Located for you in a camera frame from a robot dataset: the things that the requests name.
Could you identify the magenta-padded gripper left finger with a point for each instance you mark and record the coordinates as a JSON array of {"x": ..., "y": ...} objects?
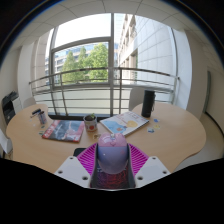
[{"x": 75, "y": 168}]

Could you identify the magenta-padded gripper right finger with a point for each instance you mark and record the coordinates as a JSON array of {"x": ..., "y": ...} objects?
[{"x": 150, "y": 168}]

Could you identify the lilac pink computer mouse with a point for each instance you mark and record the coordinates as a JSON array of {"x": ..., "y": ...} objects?
[{"x": 112, "y": 155}]

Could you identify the black mouse pad red-blue print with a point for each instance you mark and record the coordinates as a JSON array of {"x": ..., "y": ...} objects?
[{"x": 112, "y": 181}]

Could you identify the blue round sticker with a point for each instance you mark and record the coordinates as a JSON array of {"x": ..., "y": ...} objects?
[
  {"x": 150, "y": 130},
  {"x": 156, "y": 120}
]

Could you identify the red dark magazine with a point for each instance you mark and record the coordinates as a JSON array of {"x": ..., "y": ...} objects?
[{"x": 63, "y": 130}]

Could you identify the white mug with plant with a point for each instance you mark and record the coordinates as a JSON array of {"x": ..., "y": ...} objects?
[{"x": 90, "y": 124}]

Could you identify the light blue picture book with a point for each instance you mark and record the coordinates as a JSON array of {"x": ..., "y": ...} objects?
[{"x": 123, "y": 123}]

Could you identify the patterned drink can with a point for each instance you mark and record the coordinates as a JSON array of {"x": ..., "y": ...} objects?
[{"x": 42, "y": 118}]

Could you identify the black cylinder speaker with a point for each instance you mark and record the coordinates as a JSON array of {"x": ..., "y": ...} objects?
[{"x": 148, "y": 104}]

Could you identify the small black stapler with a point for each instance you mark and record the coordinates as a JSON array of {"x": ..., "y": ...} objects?
[{"x": 36, "y": 112}]

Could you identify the white chair backrest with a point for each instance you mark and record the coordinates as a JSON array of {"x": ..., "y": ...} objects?
[
  {"x": 136, "y": 98},
  {"x": 29, "y": 102}
]

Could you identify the white chair wooden legs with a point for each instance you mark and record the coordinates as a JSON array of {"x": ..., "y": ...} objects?
[{"x": 4, "y": 141}]

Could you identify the black office printer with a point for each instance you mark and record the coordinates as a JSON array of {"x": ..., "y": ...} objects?
[{"x": 9, "y": 108}]

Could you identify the grey-green door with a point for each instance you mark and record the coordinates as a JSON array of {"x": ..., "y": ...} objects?
[{"x": 207, "y": 93}]

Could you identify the metal balcony railing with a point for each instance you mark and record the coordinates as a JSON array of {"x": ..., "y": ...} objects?
[{"x": 83, "y": 70}]

